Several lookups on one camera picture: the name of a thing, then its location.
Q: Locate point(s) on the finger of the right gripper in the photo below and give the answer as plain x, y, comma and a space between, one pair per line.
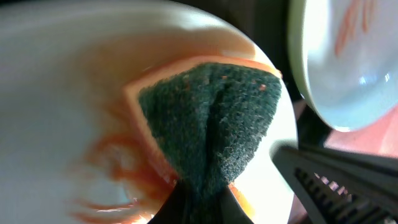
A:
340, 187

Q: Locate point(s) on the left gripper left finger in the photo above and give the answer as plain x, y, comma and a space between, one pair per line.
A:
176, 208

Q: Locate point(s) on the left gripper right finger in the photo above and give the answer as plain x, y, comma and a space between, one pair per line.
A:
231, 211

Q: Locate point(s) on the green and yellow sponge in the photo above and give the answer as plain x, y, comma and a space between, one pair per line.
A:
204, 117

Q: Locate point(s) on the light blue plate front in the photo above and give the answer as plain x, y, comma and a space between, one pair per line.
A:
70, 152

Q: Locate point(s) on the pale green plate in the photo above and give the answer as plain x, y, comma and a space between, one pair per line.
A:
343, 56

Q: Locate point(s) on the round black tray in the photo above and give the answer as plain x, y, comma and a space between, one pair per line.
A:
265, 22

